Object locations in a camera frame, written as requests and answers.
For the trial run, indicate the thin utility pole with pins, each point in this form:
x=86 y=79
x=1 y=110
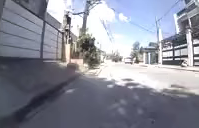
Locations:
x=157 y=36

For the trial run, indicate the green bush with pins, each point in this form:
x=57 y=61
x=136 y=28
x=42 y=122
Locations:
x=87 y=50

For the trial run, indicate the small building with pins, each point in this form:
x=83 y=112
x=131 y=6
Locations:
x=149 y=55

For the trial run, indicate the grey concrete road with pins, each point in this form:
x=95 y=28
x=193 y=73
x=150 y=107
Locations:
x=127 y=100

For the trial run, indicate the building with slatted fence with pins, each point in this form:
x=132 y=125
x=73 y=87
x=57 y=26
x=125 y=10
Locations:
x=193 y=36

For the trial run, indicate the vehicle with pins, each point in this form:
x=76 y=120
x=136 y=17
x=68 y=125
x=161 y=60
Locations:
x=128 y=60

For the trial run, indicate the tree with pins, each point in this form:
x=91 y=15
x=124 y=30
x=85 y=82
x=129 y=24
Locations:
x=135 y=51

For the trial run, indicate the pale kerbside pavement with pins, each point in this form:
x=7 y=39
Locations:
x=187 y=69

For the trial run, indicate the grey slatted wall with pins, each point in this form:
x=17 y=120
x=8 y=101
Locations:
x=20 y=36

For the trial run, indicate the dark building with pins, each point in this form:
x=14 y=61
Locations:
x=30 y=5

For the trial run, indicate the grey concrete pavement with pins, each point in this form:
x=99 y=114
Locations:
x=20 y=86

